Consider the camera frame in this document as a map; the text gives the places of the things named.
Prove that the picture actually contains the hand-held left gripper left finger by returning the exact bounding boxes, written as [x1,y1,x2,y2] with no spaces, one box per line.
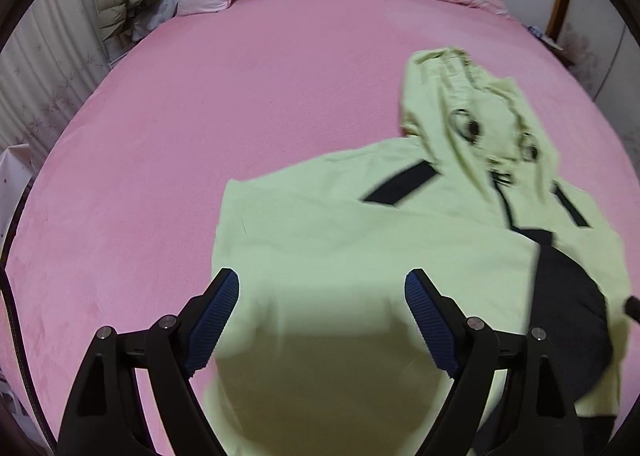
[57,266,241,456]

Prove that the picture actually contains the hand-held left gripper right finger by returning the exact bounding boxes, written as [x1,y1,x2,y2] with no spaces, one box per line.
[404,267,583,456]

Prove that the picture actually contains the green and black hooded jacket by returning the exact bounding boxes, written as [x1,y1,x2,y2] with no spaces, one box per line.
[202,47,632,456]

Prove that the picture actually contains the pink bed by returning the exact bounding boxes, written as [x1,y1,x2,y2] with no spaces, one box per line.
[5,0,640,456]

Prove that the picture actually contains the white paper bag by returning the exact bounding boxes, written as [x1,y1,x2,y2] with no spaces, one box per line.
[0,143,36,247]

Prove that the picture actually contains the dark wooden nightstand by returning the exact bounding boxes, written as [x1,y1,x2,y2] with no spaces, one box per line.
[522,23,576,69]

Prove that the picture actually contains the floral wardrobe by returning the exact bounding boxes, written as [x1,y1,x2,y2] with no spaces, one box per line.
[545,0,640,162]

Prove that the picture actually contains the papers on nightstand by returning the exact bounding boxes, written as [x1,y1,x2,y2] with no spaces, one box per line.
[525,23,566,52]

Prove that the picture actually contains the white curtain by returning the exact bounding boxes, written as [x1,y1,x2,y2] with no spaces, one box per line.
[0,0,113,157]

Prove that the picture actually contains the white cloth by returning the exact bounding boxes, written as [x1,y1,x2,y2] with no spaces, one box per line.
[132,0,180,34]

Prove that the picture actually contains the black cable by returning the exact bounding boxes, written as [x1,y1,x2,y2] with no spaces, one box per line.
[0,261,51,452]

